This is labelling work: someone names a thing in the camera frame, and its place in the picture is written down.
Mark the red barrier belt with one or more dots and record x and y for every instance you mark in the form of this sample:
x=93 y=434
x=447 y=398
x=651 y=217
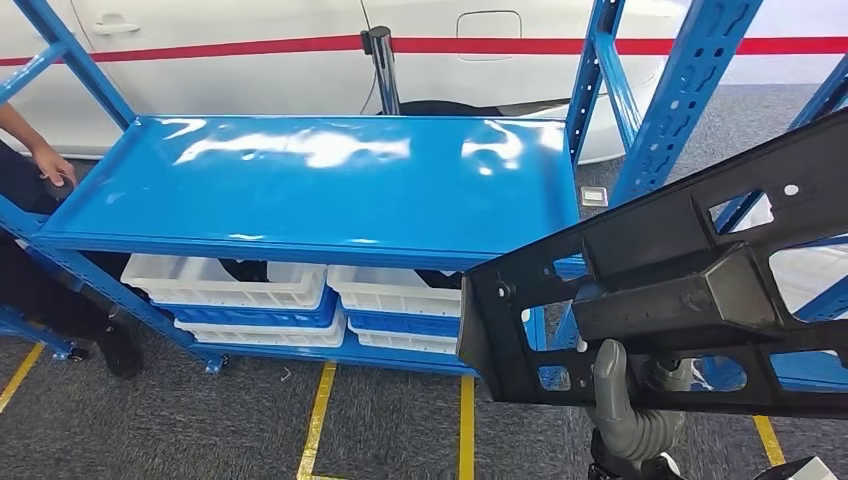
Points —
x=199 y=51

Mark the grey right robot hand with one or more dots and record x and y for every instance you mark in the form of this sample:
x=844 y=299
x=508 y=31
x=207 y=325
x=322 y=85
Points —
x=608 y=378

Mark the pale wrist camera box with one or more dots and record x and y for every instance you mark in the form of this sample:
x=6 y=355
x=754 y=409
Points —
x=811 y=470

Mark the blue metal shelf rack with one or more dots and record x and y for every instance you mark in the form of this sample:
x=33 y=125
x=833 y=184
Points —
x=33 y=334
x=298 y=192
x=825 y=89

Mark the blue plastic bin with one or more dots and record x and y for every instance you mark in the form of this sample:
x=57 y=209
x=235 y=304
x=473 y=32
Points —
x=265 y=318
x=397 y=324

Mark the black round handheld device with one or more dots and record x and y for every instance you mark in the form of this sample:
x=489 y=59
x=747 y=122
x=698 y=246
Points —
x=60 y=192

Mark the black stanchion post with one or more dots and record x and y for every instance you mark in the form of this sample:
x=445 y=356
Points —
x=385 y=73

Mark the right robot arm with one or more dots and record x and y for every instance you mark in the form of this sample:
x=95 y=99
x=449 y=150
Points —
x=642 y=437

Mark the person's forearm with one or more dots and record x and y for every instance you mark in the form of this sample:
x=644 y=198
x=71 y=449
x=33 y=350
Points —
x=16 y=129

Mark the person's hand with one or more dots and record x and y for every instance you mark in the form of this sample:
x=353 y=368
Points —
x=54 y=166

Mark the person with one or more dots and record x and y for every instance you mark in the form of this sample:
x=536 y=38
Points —
x=40 y=278

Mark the white car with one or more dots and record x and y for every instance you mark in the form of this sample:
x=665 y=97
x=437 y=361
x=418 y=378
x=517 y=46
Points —
x=232 y=79

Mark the white floor socket plate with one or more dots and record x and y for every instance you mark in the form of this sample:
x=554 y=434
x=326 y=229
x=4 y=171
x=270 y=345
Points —
x=594 y=197

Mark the black plastic licence plate bracket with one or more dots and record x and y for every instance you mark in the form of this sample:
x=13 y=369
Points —
x=662 y=265

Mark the black plastic part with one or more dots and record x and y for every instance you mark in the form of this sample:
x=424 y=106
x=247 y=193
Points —
x=440 y=278
x=242 y=270

